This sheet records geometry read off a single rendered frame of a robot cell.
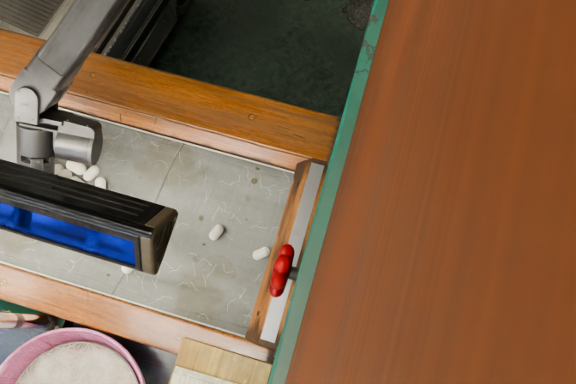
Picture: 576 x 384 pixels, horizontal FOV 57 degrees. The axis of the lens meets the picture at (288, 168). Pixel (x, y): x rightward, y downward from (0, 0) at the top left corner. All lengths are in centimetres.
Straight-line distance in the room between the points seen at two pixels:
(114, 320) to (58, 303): 10
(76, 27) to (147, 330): 48
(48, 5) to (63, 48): 72
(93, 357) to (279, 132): 50
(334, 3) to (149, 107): 114
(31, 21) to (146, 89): 59
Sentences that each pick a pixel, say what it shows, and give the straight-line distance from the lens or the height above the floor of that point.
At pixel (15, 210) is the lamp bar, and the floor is 109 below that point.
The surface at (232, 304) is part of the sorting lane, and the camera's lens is 94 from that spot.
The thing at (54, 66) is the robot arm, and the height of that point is 97.
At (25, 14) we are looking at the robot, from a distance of 158.
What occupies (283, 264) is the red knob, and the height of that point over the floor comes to 126.
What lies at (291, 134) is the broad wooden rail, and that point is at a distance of 97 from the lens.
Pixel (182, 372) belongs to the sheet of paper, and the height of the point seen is 78.
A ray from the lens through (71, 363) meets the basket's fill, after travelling 101.
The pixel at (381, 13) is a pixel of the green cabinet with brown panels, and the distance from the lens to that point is 48.
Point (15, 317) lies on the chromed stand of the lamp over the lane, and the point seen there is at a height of 86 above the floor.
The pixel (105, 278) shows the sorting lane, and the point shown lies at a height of 74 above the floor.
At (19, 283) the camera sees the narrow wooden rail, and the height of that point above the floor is 76.
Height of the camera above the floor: 167
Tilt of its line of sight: 73 degrees down
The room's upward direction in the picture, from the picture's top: 2 degrees counter-clockwise
